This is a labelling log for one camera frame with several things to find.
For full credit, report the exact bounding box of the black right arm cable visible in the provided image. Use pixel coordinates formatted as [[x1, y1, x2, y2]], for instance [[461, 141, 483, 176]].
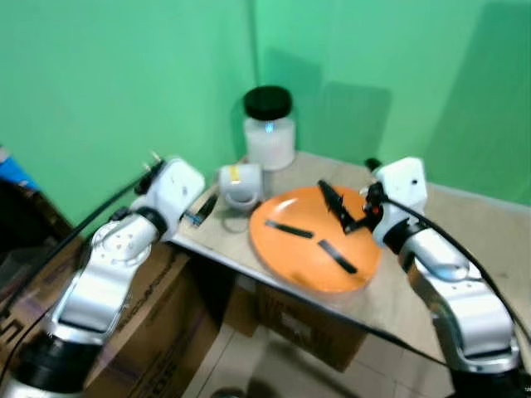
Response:
[[378, 195, 531, 341]]

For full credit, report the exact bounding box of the white mug with yellow label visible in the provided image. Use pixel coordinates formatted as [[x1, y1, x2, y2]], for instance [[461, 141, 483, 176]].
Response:
[[217, 163, 265, 210]]

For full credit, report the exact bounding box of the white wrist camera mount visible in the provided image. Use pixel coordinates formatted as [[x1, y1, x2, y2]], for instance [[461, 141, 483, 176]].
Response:
[[371, 157, 429, 247], [135, 157, 206, 235]]

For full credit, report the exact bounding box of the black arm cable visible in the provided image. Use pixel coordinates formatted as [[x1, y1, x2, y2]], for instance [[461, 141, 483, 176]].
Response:
[[378, 195, 531, 341], [0, 162, 163, 291]]

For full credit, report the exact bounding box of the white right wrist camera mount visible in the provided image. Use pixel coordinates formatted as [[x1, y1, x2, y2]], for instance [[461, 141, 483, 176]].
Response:
[[371, 157, 429, 247]]

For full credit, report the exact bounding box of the white jar with black lid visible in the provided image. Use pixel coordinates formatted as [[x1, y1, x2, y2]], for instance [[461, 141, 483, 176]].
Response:
[[243, 85, 297, 172]]

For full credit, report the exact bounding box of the printed brown cardboard box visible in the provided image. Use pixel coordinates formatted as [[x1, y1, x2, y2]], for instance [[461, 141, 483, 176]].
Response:
[[253, 282, 372, 372]]

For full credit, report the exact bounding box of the dark brown patterned box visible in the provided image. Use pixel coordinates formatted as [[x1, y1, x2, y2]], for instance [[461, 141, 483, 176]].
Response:
[[0, 178, 92, 357]]

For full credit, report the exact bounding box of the blue object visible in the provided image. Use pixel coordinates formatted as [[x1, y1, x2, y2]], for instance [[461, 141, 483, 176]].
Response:
[[0, 148, 38, 193]]

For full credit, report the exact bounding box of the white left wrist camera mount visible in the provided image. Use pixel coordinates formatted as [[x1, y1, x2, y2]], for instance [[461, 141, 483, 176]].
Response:
[[135, 157, 206, 235]]

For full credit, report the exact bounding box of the large brown cardboard box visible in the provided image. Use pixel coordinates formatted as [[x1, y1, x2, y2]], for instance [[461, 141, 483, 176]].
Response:
[[83, 243, 218, 398]]

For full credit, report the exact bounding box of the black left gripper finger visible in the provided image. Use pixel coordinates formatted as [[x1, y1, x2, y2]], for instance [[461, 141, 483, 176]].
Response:
[[188, 195, 219, 229]]

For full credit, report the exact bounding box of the small brown cardboard box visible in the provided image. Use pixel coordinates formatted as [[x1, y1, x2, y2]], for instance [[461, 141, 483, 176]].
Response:
[[222, 276, 260, 337]]

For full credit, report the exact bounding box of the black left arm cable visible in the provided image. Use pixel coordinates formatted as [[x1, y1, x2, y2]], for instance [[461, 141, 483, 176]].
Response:
[[0, 162, 163, 291]]

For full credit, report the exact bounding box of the orange plate with black strips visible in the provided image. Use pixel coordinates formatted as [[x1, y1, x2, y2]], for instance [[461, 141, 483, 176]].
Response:
[[249, 187, 383, 294]]

